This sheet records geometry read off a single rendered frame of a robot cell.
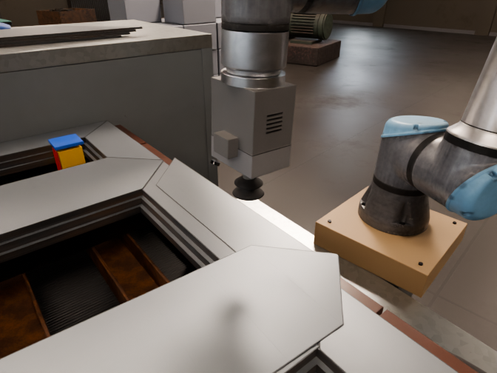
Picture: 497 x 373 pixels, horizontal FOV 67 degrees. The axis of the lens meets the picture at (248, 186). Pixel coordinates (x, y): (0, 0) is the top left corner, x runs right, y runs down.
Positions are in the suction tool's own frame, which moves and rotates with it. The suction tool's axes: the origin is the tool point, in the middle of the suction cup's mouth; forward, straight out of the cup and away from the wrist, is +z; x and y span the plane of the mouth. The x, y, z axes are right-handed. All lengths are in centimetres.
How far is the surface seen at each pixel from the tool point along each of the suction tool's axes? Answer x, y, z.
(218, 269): -5.9, 1.4, 9.4
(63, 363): -26.6, 3.2, 10.2
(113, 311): -20.0, -0.3, 10.0
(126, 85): 13, -72, 2
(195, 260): -5.7, -4.9, 12.2
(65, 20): 208, -849, 51
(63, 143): -11, -50, 7
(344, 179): 169, -99, 89
